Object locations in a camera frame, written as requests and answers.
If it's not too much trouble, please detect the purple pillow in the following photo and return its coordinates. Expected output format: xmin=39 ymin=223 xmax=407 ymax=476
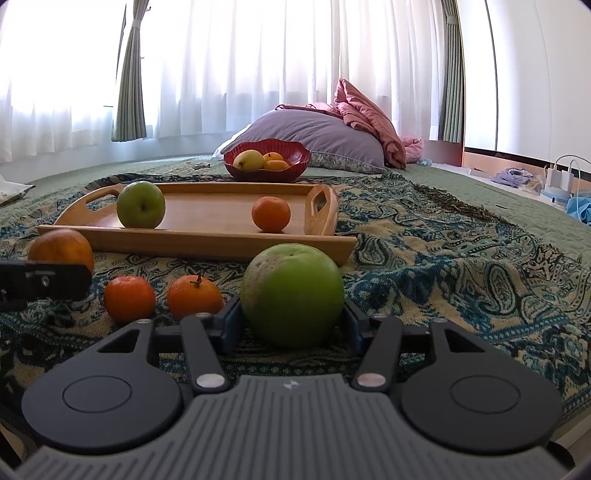
xmin=222 ymin=109 xmax=386 ymax=168

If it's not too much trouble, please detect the pink ruffled cloth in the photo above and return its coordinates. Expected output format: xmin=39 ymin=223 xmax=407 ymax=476
xmin=401 ymin=137 xmax=424 ymax=163

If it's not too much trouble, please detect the green quilted bedspread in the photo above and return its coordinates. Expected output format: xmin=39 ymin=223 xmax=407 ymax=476
xmin=0 ymin=154 xmax=591 ymax=278

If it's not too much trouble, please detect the yellow mango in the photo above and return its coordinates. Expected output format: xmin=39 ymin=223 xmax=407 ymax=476
xmin=233 ymin=150 xmax=265 ymax=172

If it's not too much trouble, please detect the floral pillow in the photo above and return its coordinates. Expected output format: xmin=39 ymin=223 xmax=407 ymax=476
xmin=307 ymin=151 xmax=386 ymax=175

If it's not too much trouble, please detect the purple cloth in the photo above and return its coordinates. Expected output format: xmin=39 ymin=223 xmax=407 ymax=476
xmin=490 ymin=168 xmax=534 ymax=188

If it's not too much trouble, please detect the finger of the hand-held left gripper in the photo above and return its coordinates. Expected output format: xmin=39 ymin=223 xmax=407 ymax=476
xmin=0 ymin=260 xmax=93 ymax=311

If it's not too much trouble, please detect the green curtain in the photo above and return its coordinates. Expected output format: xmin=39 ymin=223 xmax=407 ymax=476
xmin=438 ymin=0 xmax=466 ymax=144
xmin=112 ymin=0 xmax=148 ymax=143

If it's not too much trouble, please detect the red bowl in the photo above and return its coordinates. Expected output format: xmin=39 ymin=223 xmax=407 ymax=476
xmin=223 ymin=138 xmax=311 ymax=182

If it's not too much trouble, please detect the orange mandarin with stem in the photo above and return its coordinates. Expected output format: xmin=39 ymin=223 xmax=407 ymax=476
xmin=166 ymin=273 xmax=225 ymax=321

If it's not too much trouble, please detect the wooden tray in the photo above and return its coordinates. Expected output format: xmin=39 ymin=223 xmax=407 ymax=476
xmin=37 ymin=181 xmax=358 ymax=267

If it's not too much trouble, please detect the white sheer curtain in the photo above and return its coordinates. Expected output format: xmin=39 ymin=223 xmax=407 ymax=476
xmin=0 ymin=0 xmax=446 ymax=162

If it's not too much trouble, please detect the wooden side shelf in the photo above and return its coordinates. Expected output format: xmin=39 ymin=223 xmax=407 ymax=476
xmin=431 ymin=141 xmax=555 ymax=176

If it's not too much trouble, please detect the newspaper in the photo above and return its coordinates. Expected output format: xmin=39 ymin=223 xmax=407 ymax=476
xmin=0 ymin=174 xmax=35 ymax=206

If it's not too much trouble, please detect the blue cloth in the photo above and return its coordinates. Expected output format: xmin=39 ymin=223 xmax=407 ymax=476
xmin=567 ymin=196 xmax=591 ymax=227

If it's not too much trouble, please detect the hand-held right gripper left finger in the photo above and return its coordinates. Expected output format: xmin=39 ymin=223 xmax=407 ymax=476
xmin=99 ymin=298 xmax=243 ymax=395

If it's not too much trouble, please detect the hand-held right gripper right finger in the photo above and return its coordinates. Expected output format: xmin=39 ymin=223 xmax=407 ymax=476
xmin=339 ymin=298 xmax=467 ymax=393

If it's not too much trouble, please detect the pink duvet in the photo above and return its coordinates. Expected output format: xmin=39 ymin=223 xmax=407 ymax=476
xmin=333 ymin=78 xmax=408 ymax=169

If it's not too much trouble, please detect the large green pomelo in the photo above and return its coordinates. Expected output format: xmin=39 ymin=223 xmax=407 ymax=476
xmin=240 ymin=243 xmax=345 ymax=349

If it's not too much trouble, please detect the large orange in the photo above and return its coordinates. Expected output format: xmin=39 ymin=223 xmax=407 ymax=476
xmin=28 ymin=228 xmax=95 ymax=273

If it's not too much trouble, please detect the white power adapter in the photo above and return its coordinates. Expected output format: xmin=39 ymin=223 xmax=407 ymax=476
xmin=545 ymin=156 xmax=585 ymax=195

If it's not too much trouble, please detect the teal paisley throw blanket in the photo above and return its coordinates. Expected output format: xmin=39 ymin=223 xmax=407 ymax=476
xmin=0 ymin=173 xmax=591 ymax=444

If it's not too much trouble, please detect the green apple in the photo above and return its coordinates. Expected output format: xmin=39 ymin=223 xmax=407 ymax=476
xmin=116 ymin=181 xmax=166 ymax=229

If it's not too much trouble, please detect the white wardrobe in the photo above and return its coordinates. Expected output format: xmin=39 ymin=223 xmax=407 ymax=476
xmin=462 ymin=0 xmax=591 ymax=162

